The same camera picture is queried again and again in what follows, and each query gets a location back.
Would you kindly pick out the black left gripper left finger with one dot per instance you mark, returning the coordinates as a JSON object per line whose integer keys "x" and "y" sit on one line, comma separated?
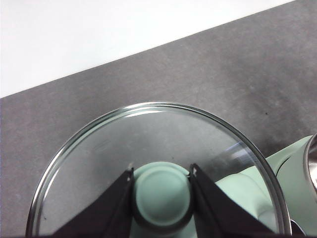
{"x": 109, "y": 215}

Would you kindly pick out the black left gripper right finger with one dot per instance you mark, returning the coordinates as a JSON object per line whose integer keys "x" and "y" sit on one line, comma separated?
{"x": 218, "y": 215}

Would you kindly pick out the glass lid with green knob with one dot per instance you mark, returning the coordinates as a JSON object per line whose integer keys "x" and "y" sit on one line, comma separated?
{"x": 161, "y": 193}

